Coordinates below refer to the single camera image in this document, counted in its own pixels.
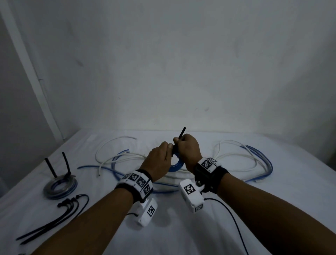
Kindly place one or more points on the person's right hand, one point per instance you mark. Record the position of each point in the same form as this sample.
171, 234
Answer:
190, 152

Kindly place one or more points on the person's left hand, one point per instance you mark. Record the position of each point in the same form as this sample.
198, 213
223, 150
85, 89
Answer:
157, 163

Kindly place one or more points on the person's right thumb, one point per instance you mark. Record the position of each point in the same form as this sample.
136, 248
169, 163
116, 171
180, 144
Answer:
177, 143

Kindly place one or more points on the person's left thumb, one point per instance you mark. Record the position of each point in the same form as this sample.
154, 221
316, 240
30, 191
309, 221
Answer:
170, 150

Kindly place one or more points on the person's left forearm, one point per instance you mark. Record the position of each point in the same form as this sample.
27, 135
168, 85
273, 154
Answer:
89, 226

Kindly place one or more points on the person's right forearm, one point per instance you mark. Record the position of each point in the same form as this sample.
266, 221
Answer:
273, 218

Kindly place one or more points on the black marker wristband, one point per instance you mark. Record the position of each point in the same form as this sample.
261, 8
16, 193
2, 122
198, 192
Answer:
137, 182
208, 174

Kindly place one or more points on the white table cloth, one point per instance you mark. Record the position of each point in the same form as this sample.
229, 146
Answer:
262, 189

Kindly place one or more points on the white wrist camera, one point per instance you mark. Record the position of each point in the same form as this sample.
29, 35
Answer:
191, 195
147, 212

